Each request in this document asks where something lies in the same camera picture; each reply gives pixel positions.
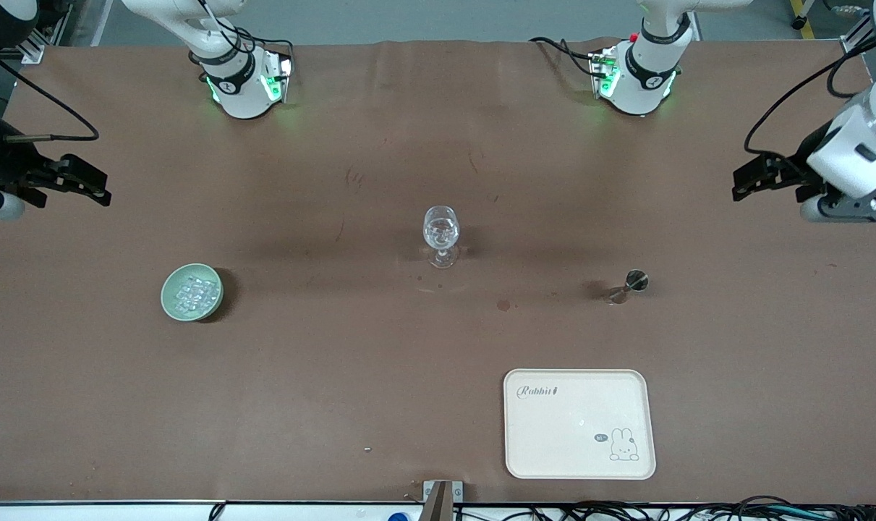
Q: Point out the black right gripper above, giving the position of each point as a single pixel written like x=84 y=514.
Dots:
x=3 y=168

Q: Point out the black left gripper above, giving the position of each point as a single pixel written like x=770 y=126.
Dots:
x=800 y=166

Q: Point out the steel double jigger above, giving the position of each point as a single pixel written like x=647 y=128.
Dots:
x=636 y=279

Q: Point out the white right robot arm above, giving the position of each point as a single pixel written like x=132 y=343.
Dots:
x=246 y=101

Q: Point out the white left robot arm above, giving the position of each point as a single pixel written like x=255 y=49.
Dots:
x=651 y=72

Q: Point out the clear ice cube heap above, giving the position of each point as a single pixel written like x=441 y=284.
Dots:
x=192 y=293

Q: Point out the clear wine glass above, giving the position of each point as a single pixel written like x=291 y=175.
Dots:
x=441 y=231

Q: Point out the pale green ceramic bowl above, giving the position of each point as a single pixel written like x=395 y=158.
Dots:
x=168 y=300

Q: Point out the brown table cover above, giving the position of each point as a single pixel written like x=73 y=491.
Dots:
x=336 y=362

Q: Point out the cream rabbit print tray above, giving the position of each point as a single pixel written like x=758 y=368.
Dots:
x=568 y=434

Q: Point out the aluminium frame profile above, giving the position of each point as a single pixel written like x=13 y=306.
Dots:
x=32 y=51
x=859 y=36

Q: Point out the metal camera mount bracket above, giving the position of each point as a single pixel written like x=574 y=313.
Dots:
x=438 y=506

